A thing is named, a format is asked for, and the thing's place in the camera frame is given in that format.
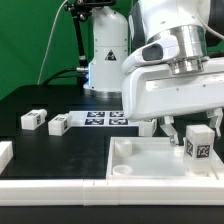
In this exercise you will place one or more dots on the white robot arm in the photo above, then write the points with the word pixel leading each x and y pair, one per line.
pixel 116 37

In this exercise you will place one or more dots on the white marker base plate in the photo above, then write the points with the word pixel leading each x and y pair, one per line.
pixel 100 119

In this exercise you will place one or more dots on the white U-shaped fence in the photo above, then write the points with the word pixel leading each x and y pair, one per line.
pixel 202 191

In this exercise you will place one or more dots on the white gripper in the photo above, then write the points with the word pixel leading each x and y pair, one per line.
pixel 153 92

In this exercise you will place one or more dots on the white square tabletop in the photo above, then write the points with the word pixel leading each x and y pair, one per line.
pixel 155 158

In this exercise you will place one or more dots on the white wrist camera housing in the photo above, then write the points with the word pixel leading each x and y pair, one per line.
pixel 160 51

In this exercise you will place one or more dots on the black camera stand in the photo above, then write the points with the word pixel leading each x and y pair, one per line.
pixel 80 11

